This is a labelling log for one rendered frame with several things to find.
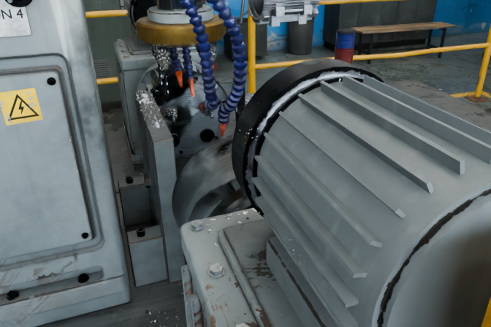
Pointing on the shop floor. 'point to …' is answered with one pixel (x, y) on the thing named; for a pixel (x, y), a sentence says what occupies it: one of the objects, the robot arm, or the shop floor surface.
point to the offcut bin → (247, 36)
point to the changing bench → (401, 31)
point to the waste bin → (300, 37)
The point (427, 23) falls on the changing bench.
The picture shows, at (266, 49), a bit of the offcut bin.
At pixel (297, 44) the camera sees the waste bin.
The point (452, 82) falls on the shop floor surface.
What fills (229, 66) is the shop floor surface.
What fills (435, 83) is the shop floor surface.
